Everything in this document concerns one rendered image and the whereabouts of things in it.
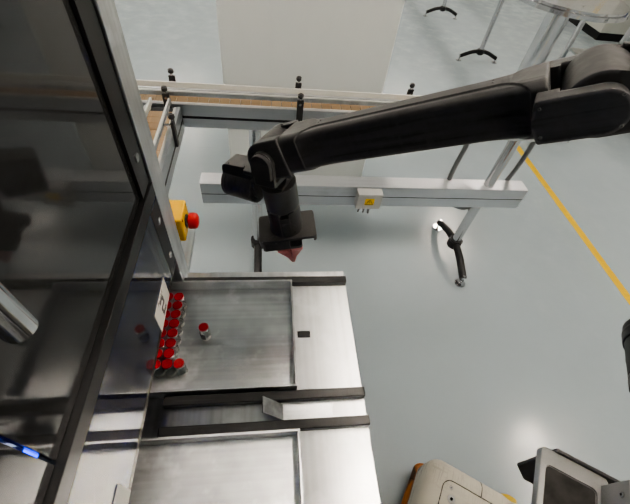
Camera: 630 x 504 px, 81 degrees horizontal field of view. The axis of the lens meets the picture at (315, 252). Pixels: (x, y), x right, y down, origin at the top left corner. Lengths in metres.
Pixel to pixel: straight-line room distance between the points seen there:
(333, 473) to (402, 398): 1.08
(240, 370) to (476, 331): 1.53
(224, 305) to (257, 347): 0.14
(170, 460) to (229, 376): 0.18
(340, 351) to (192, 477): 0.37
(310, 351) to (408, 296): 1.31
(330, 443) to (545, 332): 1.74
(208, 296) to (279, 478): 0.42
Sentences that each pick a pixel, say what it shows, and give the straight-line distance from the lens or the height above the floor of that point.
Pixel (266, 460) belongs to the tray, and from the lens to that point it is 0.78.
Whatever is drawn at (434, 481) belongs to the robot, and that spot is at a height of 0.28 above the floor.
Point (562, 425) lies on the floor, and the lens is 2.14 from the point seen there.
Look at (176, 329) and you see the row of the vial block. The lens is 0.84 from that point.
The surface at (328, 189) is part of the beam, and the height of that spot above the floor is 0.53.
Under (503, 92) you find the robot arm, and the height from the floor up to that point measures 1.50.
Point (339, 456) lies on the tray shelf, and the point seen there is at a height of 0.88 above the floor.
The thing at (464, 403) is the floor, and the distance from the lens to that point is 1.93.
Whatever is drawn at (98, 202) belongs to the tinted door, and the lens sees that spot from 0.54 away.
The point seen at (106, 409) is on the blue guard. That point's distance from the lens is 0.57.
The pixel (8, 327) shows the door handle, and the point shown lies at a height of 1.45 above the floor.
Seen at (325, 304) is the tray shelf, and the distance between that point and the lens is 0.91.
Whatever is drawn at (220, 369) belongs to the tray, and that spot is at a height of 0.88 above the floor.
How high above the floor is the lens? 1.65
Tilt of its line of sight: 50 degrees down
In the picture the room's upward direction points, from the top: 9 degrees clockwise
